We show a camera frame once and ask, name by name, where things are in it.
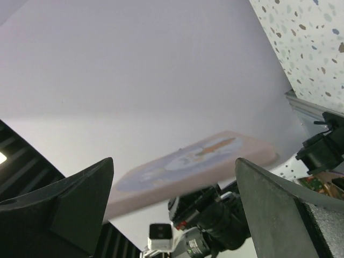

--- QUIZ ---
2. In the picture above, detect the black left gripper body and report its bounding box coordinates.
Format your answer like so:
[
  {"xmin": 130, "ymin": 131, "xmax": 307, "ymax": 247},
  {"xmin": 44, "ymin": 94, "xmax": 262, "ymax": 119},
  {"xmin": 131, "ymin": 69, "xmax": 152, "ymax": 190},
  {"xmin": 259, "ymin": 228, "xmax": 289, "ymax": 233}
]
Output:
[{"xmin": 168, "ymin": 182, "xmax": 251, "ymax": 252}]

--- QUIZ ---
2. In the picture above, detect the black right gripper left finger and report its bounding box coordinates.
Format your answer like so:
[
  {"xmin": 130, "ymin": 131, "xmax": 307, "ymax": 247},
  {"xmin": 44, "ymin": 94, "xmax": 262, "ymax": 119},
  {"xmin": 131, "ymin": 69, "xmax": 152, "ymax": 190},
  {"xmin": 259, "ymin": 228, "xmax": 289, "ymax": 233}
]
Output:
[{"xmin": 1, "ymin": 157, "xmax": 114, "ymax": 257}]

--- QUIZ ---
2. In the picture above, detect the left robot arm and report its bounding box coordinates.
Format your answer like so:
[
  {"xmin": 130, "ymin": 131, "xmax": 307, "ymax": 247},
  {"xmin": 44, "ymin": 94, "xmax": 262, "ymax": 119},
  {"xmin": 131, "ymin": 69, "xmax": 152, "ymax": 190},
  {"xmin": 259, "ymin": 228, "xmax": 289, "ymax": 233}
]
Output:
[{"xmin": 167, "ymin": 112, "xmax": 343, "ymax": 257}]

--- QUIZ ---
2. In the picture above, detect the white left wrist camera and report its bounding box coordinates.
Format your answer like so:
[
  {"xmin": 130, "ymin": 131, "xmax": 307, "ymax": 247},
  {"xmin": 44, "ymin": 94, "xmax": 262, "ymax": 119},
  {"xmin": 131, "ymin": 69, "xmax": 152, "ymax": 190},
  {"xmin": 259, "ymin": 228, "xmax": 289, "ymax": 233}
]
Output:
[{"xmin": 145, "ymin": 222, "xmax": 178, "ymax": 252}]

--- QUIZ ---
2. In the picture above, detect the silver tin lid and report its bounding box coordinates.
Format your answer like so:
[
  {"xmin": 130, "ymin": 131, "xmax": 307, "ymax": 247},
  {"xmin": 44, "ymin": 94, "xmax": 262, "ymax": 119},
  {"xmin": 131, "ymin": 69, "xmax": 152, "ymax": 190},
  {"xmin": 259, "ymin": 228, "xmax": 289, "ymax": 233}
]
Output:
[{"xmin": 103, "ymin": 131, "xmax": 277, "ymax": 222}]

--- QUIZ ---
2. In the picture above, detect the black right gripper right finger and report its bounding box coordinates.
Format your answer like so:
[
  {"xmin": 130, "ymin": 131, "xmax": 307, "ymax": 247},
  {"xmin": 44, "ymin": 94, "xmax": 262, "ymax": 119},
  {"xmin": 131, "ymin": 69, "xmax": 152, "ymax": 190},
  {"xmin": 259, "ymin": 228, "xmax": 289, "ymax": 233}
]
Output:
[{"xmin": 235, "ymin": 158, "xmax": 343, "ymax": 258}]

